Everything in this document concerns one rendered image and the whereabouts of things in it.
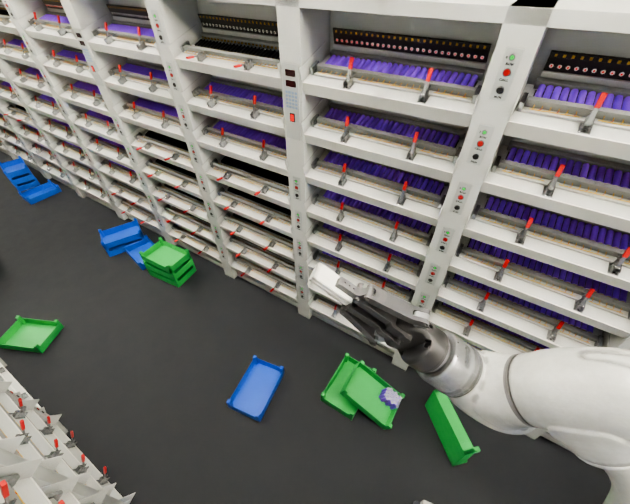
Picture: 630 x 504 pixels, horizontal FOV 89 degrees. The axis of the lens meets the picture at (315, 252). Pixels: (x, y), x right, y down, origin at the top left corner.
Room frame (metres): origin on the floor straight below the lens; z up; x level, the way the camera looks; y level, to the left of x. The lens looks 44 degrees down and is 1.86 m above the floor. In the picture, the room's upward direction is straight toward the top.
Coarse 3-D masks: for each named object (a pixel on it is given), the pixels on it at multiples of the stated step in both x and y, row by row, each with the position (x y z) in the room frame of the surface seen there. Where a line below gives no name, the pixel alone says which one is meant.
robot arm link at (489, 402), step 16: (480, 352) 0.26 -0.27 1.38; (496, 352) 0.26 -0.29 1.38; (496, 368) 0.22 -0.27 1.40; (480, 384) 0.21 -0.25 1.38; (496, 384) 0.20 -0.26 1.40; (464, 400) 0.20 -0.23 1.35; (480, 400) 0.19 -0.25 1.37; (496, 400) 0.19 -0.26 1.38; (512, 400) 0.18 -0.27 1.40; (480, 416) 0.18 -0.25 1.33; (496, 416) 0.17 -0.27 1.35; (512, 416) 0.17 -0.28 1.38; (512, 432) 0.17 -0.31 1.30; (528, 432) 0.17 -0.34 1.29
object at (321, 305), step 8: (312, 296) 1.31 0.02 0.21; (320, 296) 1.32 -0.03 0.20; (312, 304) 1.29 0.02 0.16; (320, 304) 1.28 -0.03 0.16; (328, 304) 1.27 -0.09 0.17; (336, 304) 1.25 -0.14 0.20; (320, 312) 1.23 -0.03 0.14; (328, 312) 1.22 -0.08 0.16; (336, 312) 1.20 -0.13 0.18; (336, 320) 1.17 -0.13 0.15; (344, 320) 1.16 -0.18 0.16; (352, 328) 1.10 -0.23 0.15; (384, 344) 0.99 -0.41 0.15
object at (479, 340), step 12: (432, 312) 0.93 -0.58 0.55; (444, 312) 0.93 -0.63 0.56; (444, 324) 0.87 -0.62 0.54; (456, 324) 0.86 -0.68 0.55; (468, 324) 0.86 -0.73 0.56; (468, 336) 0.80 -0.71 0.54; (480, 336) 0.80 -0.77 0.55; (492, 336) 0.79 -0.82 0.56; (492, 348) 0.74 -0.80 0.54; (504, 348) 0.74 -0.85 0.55
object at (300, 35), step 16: (288, 16) 1.30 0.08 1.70; (304, 16) 1.30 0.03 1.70; (320, 16) 1.39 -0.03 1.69; (288, 32) 1.30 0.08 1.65; (304, 32) 1.30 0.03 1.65; (320, 32) 1.39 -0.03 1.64; (288, 48) 1.31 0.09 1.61; (304, 48) 1.30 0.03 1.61; (304, 96) 1.29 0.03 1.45; (304, 112) 1.29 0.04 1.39; (288, 144) 1.32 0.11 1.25; (304, 144) 1.28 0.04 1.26; (288, 160) 1.32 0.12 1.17; (304, 160) 1.28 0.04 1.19; (288, 176) 1.33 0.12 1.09; (304, 176) 1.28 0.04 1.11; (304, 192) 1.28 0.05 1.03; (304, 208) 1.28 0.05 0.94; (304, 224) 1.28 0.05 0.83; (304, 240) 1.29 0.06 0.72; (304, 256) 1.29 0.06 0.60; (304, 272) 1.29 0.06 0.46; (304, 304) 1.30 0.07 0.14
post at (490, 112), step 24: (504, 24) 0.95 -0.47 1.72; (528, 24) 0.92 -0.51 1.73; (504, 48) 0.94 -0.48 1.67; (528, 48) 0.91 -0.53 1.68; (528, 72) 0.96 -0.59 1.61; (480, 96) 0.95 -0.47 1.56; (480, 120) 0.94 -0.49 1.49; (504, 120) 0.90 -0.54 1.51; (456, 168) 0.95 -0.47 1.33; (480, 168) 0.91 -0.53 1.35; (456, 216) 0.92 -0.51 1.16; (432, 240) 0.95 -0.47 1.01; (456, 240) 0.90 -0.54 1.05; (432, 288) 0.91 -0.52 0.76
